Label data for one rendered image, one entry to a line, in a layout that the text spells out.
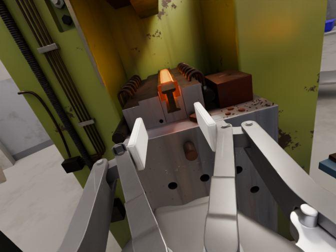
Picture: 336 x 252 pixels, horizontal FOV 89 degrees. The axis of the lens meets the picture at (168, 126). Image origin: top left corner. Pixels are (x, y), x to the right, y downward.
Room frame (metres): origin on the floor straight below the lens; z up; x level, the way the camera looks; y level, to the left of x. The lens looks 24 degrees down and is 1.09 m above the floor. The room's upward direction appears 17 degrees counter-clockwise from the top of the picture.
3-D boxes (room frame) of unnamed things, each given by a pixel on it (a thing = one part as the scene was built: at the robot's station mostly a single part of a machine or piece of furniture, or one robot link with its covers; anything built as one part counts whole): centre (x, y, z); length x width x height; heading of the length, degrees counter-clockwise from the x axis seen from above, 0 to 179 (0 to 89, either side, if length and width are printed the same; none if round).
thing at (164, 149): (0.62, -0.07, 0.69); 0.56 x 0.38 x 0.45; 176
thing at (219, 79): (0.45, -0.18, 0.95); 0.12 x 0.09 x 0.07; 176
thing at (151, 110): (0.61, -0.02, 0.96); 0.42 x 0.20 x 0.09; 176
